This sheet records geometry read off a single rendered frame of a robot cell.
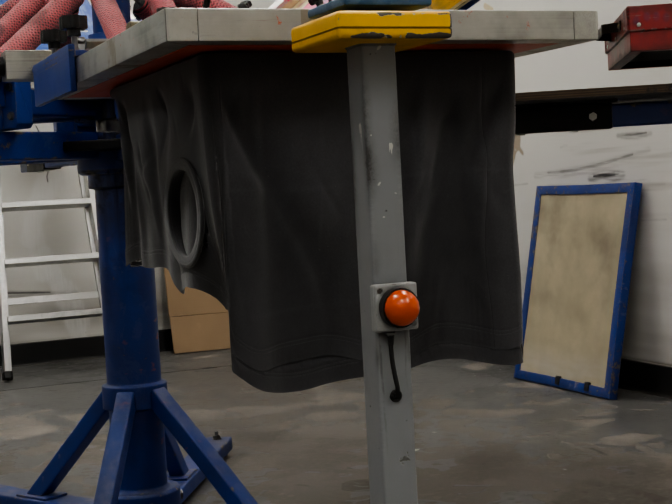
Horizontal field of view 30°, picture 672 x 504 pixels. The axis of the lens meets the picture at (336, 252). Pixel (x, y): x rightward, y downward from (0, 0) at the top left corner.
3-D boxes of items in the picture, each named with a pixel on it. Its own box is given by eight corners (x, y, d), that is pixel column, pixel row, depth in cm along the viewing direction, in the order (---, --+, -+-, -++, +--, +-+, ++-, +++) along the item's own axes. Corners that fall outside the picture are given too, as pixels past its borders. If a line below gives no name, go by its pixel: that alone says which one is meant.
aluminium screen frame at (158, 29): (599, 39, 164) (597, 10, 164) (166, 41, 141) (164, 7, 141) (353, 93, 236) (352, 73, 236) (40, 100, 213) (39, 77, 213)
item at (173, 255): (275, 311, 159) (260, 53, 157) (210, 318, 155) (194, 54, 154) (174, 291, 201) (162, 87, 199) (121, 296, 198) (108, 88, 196)
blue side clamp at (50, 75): (104, 90, 187) (101, 43, 187) (70, 91, 185) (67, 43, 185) (64, 106, 215) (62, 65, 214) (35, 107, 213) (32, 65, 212)
